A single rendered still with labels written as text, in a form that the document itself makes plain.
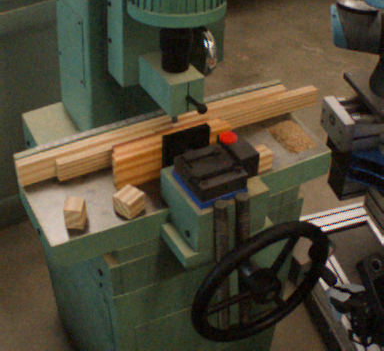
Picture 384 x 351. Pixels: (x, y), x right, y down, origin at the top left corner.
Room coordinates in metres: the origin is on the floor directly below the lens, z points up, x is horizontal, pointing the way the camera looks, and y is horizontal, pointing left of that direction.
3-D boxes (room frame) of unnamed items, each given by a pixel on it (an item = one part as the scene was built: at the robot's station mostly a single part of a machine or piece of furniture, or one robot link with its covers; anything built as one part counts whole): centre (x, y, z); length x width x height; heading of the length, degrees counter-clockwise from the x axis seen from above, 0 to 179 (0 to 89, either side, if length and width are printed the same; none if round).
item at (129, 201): (0.86, 0.10, 0.92); 0.04 x 0.04 x 0.03; 54
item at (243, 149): (0.87, -0.05, 0.99); 0.13 x 0.11 x 0.06; 120
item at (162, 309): (1.16, 0.09, 0.36); 0.58 x 0.45 x 0.71; 30
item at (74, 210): (0.82, 0.19, 0.92); 0.04 x 0.03 x 0.04; 177
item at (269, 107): (1.08, -0.02, 0.92); 0.60 x 0.02 x 0.04; 120
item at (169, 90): (1.07, 0.03, 1.03); 0.14 x 0.07 x 0.09; 30
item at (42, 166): (1.06, 0.06, 0.93); 0.60 x 0.02 x 0.05; 120
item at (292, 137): (1.09, -0.21, 0.91); 0.10 x 0.07 x 0.02; 30
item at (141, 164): (0.97, 0.03, 0.94); 0.23 x 0.02 x 0.07; 120
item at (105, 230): (0.95, -0.01, 0.87); 0.61 x 0.30 x 0.06; 120
